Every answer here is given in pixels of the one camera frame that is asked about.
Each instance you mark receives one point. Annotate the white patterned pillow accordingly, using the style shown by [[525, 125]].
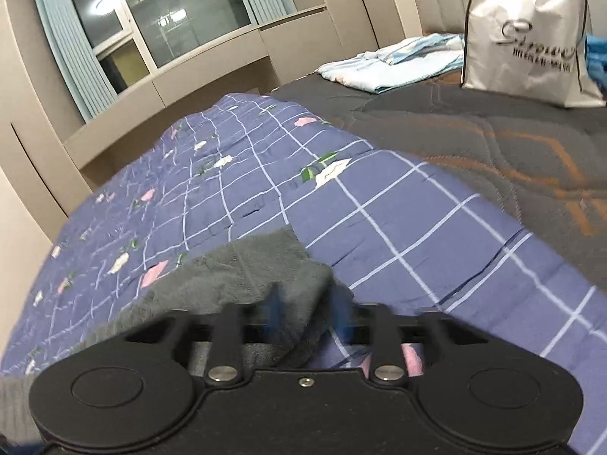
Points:
[[379, 68]]

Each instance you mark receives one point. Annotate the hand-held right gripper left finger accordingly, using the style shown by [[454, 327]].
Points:
[[274, 315]]

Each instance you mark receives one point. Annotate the bright blue cloth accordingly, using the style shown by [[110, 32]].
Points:
[[598, 57]]

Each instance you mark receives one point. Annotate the grey fluffy blanket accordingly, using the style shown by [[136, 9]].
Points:
[[237, 270]]

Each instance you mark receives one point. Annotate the window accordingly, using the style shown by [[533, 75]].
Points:
[[189, 19]]

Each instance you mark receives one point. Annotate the dark grey quilted bedspread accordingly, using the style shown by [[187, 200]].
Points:
[[474, 128]]

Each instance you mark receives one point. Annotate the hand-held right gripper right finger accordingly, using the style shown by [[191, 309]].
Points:
[[340, 320]]

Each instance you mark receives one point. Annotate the beige built-in cabinet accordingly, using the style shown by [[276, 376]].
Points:
[[213, 61]]

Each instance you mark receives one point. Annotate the blue plaid floral blanket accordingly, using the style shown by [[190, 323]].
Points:
[[379, 227]]

